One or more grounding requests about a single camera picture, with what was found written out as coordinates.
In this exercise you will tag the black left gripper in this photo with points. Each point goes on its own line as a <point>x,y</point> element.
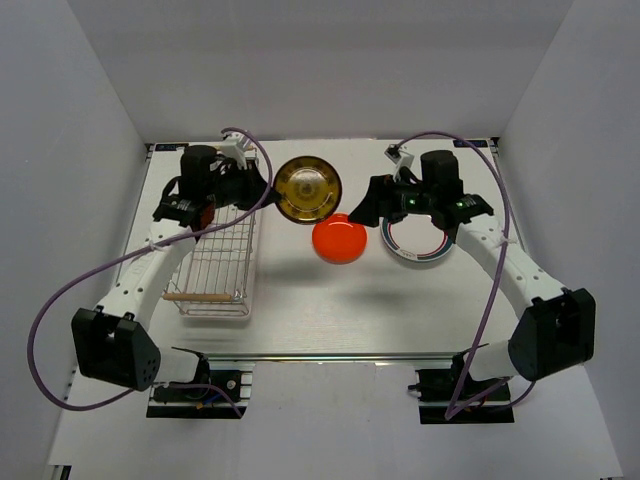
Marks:
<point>255,183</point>

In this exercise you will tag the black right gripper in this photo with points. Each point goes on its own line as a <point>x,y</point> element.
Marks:
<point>382,191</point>

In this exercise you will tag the orange plastic plate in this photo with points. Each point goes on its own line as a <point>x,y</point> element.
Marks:
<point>339,241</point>

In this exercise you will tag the yellow patterned dark plate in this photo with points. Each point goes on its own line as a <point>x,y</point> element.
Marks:
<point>310,189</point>

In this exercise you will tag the white plate with red characters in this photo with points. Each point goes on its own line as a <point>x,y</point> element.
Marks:
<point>416,240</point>

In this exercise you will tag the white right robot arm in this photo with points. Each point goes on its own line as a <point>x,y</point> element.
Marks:
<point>556,325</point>

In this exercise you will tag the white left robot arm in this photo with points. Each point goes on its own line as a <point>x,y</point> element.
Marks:
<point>111,340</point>

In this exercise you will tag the blue table label left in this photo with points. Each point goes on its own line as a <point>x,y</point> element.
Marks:
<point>169,147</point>

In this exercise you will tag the blue table label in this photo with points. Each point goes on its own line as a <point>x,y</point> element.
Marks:
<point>477,143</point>
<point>169,147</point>

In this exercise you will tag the blue table label right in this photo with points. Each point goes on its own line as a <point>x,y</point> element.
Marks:
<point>477,143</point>

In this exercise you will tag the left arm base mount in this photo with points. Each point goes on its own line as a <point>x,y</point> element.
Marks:
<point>220,390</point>

